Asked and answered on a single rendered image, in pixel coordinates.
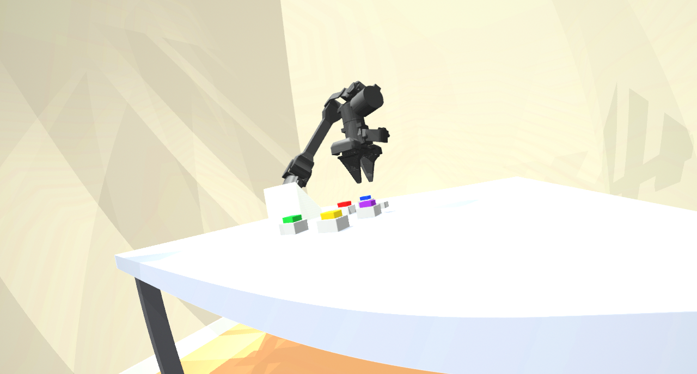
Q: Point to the red button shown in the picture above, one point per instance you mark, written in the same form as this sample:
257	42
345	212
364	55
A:
346	207

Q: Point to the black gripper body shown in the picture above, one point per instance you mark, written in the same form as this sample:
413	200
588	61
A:
351	143

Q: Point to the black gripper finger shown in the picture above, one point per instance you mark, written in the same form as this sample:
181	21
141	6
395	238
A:
352	164
367	164

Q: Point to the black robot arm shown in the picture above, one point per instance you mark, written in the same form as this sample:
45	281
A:
361	100

